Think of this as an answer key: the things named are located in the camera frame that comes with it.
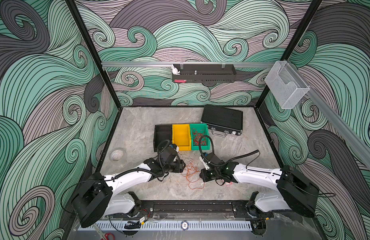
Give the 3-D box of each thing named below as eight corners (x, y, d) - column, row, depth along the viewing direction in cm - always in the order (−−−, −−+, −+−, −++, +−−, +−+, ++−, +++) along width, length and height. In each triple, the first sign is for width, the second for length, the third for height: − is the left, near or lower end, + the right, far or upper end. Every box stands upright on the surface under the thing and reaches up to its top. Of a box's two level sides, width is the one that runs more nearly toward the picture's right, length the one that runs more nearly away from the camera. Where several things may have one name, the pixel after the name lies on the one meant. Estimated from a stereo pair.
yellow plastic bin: (171, 151, 96) (171, 146, 91) (173, 126, 110) (172, 120, 105) (191, 151, 96) (192, 146, 91) (190, 126, 110) (190, 120, 105)
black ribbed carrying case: (198, 131, 106) (199, 126, 102) (204, 107, 122) (205, 102, 118) (239, 140, 101) (242, 135, 96) (240, 114, 117) (243, 109, 112)
